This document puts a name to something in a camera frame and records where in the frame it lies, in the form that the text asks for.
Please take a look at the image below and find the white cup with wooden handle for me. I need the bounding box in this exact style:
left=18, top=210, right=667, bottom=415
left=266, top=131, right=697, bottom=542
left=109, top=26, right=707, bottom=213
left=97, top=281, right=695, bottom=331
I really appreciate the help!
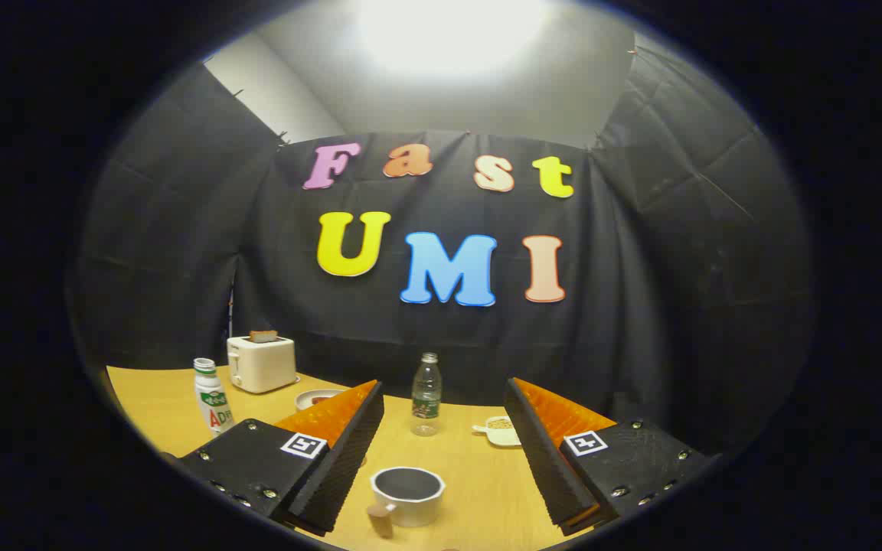
left=367, top=466, right=446, bottom=539

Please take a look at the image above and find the black backdrop cloth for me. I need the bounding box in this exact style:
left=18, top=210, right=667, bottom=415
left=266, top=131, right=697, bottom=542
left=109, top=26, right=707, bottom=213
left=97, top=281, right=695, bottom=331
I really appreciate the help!
left=73, top=46, right=817, bottom=460

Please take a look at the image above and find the round white plate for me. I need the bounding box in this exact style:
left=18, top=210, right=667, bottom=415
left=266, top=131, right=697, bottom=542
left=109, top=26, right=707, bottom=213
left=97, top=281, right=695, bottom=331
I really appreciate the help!
left=295, top=389, right=346, bottom=412

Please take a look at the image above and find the white divided dish with beans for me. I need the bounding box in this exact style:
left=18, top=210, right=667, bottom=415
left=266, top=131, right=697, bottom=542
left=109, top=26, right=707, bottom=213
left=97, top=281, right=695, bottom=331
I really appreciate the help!
left=472, top=416, right=523, bottom=448

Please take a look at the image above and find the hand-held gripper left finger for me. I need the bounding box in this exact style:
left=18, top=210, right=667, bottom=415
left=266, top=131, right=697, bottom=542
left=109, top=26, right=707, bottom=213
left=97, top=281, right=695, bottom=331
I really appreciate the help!
left=178, top=380, right=385, bottom=536

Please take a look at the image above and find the white juice bottle green label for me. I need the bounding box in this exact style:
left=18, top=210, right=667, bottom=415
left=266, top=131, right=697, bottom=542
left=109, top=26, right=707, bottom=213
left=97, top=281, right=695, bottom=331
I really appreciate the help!
left=194, top=357, right=235, bottom=437

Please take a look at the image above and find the white toaster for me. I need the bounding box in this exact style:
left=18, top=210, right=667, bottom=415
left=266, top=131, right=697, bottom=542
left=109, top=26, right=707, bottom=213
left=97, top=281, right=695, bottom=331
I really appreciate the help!
left=227, top=335, right=298, bottom=394

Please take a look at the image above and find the wooden table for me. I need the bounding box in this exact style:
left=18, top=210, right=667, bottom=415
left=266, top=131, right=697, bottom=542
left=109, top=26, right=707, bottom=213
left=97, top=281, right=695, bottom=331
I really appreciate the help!
left=106, top=366, right=618, bottom=551

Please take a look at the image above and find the clear plastic water bottle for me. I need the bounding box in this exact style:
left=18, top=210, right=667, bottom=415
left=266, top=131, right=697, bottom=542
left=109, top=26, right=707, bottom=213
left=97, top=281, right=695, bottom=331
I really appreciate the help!
left=410, top=352, right=443, bottom=437

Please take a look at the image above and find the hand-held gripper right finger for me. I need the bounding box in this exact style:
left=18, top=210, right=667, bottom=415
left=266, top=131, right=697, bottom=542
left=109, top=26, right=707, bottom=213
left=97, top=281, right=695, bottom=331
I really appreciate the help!
left=504, top=377, right=721, bottom=536

